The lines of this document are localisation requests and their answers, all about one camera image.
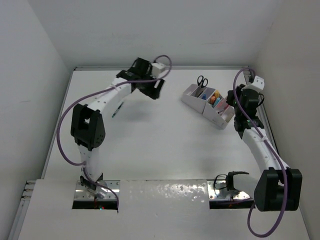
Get green pen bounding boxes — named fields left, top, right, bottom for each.
left=111, top=101, right=125, bottom=118

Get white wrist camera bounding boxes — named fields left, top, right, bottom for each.
left=245, top=75, right=265, bottom=93
left=151, top=62, right=166, bottom=78

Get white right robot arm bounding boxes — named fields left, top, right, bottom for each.
left=226, top=84, right=303, bottom=212

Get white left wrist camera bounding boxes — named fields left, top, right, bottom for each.
left=151, top=62, right=166, bottom=78

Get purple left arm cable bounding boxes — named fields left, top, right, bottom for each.
left=56, top=54, right=173, bottom=210

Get orange marker cap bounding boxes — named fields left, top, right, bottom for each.
left=209, top=95, right=217, bottom=105

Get white purple desk organizer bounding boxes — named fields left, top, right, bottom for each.
left=181, top=84, right=235, bottom=129

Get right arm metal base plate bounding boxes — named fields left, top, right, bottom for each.
left=207, top=179, right=251, bottom=201

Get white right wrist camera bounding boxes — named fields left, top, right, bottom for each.
left=245, top=75, right=265, bottom=93

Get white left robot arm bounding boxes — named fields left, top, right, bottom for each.
left=70, top=57, right=166, bottom=193

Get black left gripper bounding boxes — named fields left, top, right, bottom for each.
left=138, top=70, right=163, bottom=99

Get black handled scissors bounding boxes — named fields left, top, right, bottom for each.
left=195, top=75, right=208, bottom=98

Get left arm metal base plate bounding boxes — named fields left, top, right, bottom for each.
left=73, top=180, right=120, bottom=201

